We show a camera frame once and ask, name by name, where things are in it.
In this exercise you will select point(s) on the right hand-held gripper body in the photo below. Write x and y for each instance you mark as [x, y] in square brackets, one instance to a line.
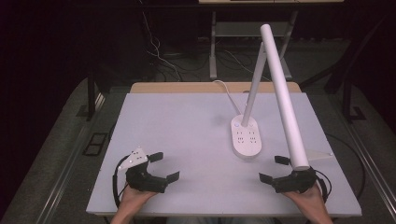
[295, 183]

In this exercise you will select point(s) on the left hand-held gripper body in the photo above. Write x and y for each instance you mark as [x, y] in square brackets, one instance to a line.
[146, 182]

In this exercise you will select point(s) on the person's left hand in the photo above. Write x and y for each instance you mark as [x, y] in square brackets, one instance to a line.
[132, 200]

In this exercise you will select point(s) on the person's right hand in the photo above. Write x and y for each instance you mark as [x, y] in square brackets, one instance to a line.
[311, 202]

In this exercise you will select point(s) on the white desk lamp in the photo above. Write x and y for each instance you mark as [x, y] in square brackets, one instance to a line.
[281, 90]

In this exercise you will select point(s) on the black metal stand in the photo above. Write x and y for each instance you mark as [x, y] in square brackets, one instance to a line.
[91, 96]
[350, 102]

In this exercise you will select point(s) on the black rectangular floor frame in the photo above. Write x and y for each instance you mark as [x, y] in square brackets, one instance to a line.
[95, 144]

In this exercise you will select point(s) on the grey metal desk frame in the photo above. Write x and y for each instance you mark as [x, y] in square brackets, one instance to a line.
[249, 29]

